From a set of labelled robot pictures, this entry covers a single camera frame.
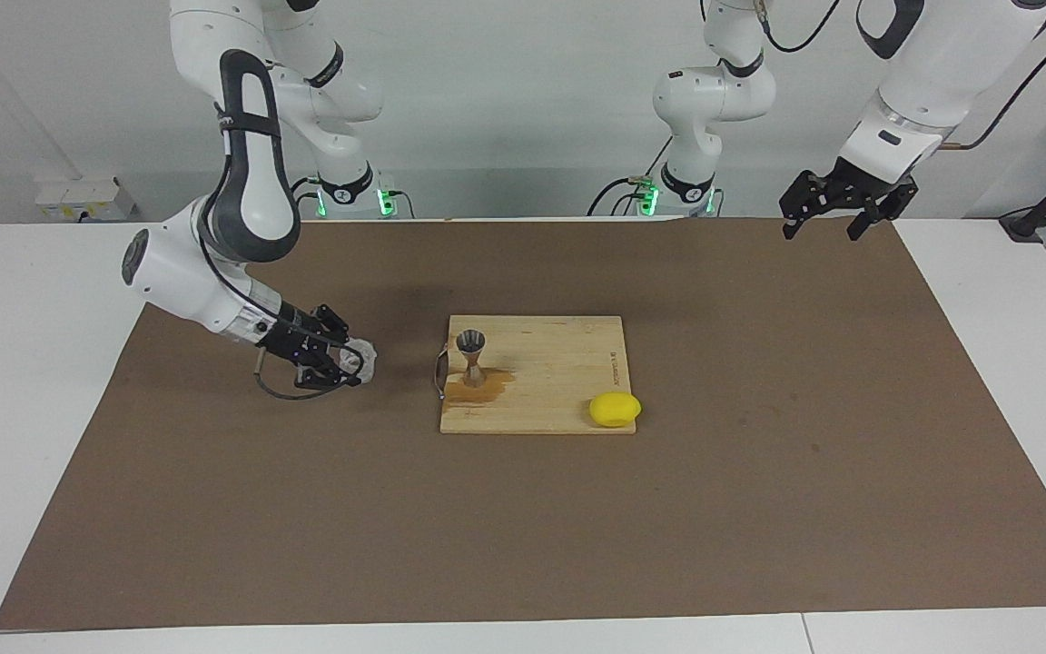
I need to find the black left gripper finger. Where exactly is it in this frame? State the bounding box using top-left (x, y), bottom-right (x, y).
top-left (779, 171), bottom-right (826, 242)
top-left (847, 184), bottom-right (919, 242)

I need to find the small clear glass cup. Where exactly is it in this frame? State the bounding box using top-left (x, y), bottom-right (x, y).
top-left (341, 336), bottom-right (380, 385)

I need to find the steel double jigger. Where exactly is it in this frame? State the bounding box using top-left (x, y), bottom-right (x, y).
top-left (456, 331), bottom-right (488, 389)

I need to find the wooden cutting board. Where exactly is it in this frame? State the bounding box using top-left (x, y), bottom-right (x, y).
top-left (435, 315), bottom-right (637, 435)

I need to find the brown table mat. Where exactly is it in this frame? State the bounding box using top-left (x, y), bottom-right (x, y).
top-left (0, 218), bottom-right (1046, 630)

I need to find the white power strip box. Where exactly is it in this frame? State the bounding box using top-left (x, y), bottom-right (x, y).
top-left (35, 177), bottom-right (136, 222)

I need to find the yellow lemon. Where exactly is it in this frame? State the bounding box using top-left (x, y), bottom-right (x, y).
top-left (588, 391), bottom-right (643, 429)

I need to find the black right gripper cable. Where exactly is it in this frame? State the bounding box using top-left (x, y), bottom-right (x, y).
top-left (253, 341), bottom-right (366, 401)

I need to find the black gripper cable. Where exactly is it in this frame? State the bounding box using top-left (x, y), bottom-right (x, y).
top-left (253, 341), bottom-right (366, 401)
top-left (759, 0), bottom-right (1046, 152)

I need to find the black right base cable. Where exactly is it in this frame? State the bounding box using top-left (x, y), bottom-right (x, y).
top-left (291, 175), bottom-right (324, 222)

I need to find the black base cable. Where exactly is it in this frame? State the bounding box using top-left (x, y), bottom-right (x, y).
top-left (587, 134), bottom-right (675, 217)
top-left (291, 175), bottom-right (324, 222)

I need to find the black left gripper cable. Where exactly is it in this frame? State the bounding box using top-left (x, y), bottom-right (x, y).
top-left (759, 0), bottom-right (1046, 152)

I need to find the black left base cable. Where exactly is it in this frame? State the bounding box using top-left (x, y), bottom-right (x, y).
top-left (587, 134), bottom-right (675, 217)

